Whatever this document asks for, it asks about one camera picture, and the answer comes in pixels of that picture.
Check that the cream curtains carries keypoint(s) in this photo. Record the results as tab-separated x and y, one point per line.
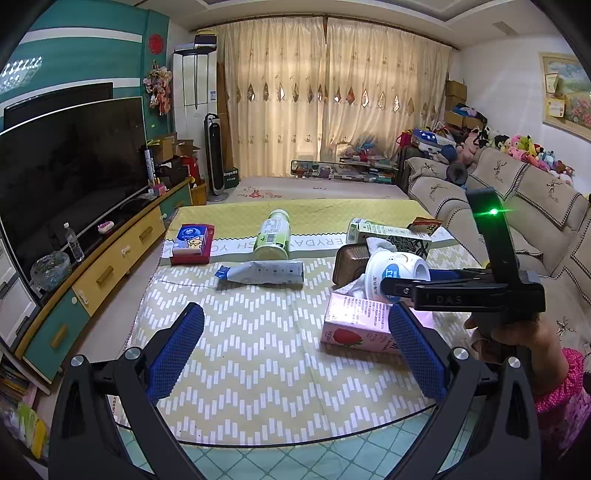
302	88

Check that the framed landscape painting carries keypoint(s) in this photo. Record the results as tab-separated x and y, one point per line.
566	94

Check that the green white plastic bottle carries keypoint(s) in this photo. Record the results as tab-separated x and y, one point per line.
273	240

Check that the red brown snack bag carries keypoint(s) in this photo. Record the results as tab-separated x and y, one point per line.
423	225

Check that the red blue snack packet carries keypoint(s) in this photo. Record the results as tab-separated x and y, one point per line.
192	245

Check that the tv cabinet with drawers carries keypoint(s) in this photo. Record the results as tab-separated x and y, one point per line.
53	332

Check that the pink strawberry milk carton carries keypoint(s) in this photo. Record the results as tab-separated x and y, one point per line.
359	324

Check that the toothpaste tube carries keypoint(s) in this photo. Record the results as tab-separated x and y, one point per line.
264	272

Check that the black tower fan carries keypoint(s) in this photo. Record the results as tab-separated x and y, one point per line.
214	159

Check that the white blue round container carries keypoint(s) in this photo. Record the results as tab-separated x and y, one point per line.
396	265

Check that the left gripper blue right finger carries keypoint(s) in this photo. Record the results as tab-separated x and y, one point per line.
413	340

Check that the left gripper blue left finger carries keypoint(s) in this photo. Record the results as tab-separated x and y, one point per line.
169	349

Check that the beige sofa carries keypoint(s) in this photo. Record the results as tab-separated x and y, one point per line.
549	223

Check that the white plastic drawer unit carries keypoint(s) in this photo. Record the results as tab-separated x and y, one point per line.
18	306

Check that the brown box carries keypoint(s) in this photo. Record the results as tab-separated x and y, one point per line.
350	262

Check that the large black television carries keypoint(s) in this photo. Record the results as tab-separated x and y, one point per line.
68	168

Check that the white standing air conditioner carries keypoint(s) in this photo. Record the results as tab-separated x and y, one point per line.
194	92

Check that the floral floor mat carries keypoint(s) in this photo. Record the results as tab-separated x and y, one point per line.
275	188

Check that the blue finger of the seen right gripper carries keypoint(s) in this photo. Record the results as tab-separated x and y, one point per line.
444	275

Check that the person's right hand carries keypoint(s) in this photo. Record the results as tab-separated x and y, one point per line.
535	342

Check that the glass ashtray bowl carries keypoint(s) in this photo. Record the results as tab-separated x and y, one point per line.
50	271

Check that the clear water bottle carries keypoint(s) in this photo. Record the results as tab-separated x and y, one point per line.
73	243

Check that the pile of plush toys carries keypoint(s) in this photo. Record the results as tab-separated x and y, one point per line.
522	148

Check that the green grey drink carton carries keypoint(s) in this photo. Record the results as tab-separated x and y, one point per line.
403	239

